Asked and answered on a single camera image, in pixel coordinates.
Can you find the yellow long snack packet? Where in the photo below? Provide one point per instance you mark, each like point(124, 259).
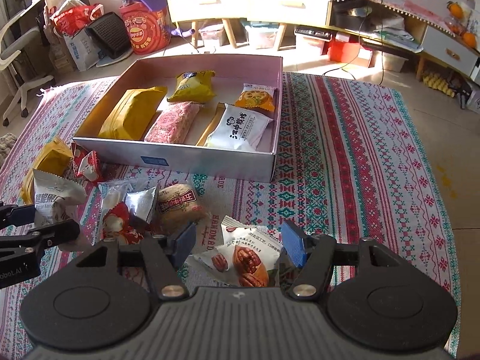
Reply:
point(48, 157)
point(129, 114)

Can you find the yellow chips packet blue label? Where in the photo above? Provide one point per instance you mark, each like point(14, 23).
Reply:
point(193, 88)

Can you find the yellow toy rack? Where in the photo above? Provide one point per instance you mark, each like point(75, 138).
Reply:
point(438, 84)

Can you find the black flat device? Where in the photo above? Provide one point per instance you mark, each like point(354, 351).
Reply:
point(313, 33)

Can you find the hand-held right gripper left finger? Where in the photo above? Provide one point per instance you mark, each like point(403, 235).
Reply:
point(182, 245)

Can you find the small red white snack packet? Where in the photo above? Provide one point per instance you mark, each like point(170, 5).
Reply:
point(77, 157)

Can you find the pink snack packet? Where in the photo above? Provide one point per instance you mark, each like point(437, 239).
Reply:
point(172, 122)

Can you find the silver snack packet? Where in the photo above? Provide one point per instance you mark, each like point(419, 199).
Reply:
point(140, 202)

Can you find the white pecan snack packet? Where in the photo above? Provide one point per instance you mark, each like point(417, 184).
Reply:
point(56, 195)
point(243, 258)

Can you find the orange snack packet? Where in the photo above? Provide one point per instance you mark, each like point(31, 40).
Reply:
point(255, 99)

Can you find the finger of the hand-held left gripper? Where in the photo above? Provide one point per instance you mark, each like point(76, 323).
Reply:
point(56, 232)
point(22, 215)

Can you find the pink silver cardboard box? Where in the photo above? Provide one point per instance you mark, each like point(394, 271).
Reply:
point(225, 161)

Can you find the white paper bag blue print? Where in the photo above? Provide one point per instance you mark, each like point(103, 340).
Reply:
point(80, 50)

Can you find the black perforated basket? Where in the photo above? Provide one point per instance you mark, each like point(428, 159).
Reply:
point(108, 35)

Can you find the low wooden media stand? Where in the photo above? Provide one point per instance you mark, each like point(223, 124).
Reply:
point(442, 50)

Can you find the red round bucket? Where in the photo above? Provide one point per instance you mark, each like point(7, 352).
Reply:
point(144, 28)

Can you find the clear plastic storage bin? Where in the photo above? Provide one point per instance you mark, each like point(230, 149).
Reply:
point(213, 35)
point(262, 36)

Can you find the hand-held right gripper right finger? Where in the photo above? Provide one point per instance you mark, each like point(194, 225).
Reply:
point(294, 245)

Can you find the brown bread packet red label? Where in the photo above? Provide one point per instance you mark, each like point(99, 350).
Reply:
point(180, 206)

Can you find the red box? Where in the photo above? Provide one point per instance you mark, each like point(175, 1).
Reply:
point(348, 52)

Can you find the gold stick snack packet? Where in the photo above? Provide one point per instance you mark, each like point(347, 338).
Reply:
point(212, 123)

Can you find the white wooden cabinet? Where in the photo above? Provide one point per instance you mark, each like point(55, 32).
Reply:
point(225, 0)

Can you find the red plastic bag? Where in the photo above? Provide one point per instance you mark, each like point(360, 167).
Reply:
point(75, 17)

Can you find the white office chair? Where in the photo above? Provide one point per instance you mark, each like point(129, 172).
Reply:
point(18, 56)

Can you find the patterned woven mat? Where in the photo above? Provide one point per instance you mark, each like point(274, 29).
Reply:
point(337, 157)

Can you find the orange fruit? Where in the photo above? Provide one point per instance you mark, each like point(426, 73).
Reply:
point(468, 40)
point(454, 9)

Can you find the white packet black characters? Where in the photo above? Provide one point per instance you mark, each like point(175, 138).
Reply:
point(240, 127)

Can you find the grey knitted blanket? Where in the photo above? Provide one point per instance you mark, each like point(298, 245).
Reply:
point(6, 144)

